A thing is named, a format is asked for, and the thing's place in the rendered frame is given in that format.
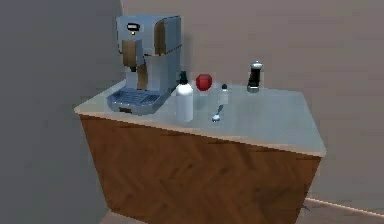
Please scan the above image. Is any clear saltshaker with dark cap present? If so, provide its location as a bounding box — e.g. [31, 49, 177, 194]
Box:
[218, 83, 230, 105]

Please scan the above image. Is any brown wooden counter cabinet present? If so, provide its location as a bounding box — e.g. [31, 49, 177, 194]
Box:
[73, 79, 328, 224]

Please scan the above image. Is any silver spoon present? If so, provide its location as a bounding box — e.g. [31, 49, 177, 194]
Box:
[211, 103, 225, 123]

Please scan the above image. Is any red apple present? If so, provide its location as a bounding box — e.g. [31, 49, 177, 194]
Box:
[195, 73, 214, 92]

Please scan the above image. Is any black pepper mill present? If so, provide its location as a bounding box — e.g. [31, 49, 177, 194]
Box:
[246, 60, 264, 94]

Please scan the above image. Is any grey coffee machine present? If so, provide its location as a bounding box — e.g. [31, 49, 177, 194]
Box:
[106, 13, 183, 117]

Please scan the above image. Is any white spray bottle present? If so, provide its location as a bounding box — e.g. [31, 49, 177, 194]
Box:
[175, 70, 195, 123]

